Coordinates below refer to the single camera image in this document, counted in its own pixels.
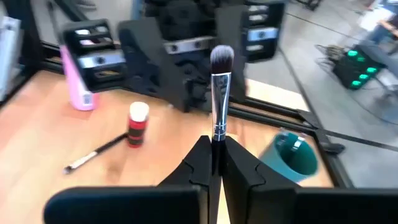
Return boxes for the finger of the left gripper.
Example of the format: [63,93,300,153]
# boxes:
[118,17,189,113]
[216,6,247,101]

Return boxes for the small maroon paint bottle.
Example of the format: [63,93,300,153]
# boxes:
[126,101,150,149]

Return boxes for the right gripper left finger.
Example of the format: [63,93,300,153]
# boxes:
[43,135,213,224]

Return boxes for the person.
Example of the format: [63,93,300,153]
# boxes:
[362,0,398,47]

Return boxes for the silver metal frame bracket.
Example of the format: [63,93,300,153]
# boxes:
[0,16,22,100]

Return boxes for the large pink paint bottle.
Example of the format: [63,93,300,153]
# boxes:
[60,45,100,112]

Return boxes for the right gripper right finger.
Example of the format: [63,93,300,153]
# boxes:
[222,136,398,224]

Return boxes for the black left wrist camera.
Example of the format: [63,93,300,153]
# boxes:
[144,0,218,41]

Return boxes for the black device green lights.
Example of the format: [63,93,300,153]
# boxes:
[331,46,388,91]

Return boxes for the teal green plastic cup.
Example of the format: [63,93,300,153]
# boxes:
[259,132,320,184]

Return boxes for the black handled paint brush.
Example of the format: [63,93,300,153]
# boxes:
[210,45,235,175]
[63,133,129,174]

